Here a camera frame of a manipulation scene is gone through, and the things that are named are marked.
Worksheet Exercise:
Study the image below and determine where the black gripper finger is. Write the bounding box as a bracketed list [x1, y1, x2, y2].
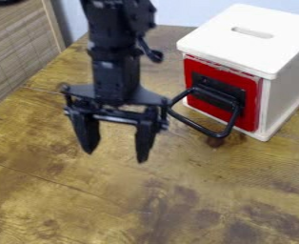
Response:
[68, 112, 99, 154]
[134, 120, 157, 163]

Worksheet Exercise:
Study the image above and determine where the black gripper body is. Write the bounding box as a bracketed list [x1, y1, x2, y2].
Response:
[62, 51, 167, 131]

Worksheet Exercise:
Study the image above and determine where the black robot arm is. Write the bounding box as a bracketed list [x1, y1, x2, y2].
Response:
[60, 0, 167, 163]

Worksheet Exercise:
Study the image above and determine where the red drawer front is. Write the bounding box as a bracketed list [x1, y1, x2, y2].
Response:
[182, 55, 262, 132]

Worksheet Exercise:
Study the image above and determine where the white wooden box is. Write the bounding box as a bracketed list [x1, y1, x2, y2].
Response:
[175, 4, 299, 141]

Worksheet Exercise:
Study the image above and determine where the black cable loop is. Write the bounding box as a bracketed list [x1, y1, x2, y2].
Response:
[135, 35, 165, 64]

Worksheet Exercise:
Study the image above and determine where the black metal drawer handle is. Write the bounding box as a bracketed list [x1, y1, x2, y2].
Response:
[167, 71, 246, 139]

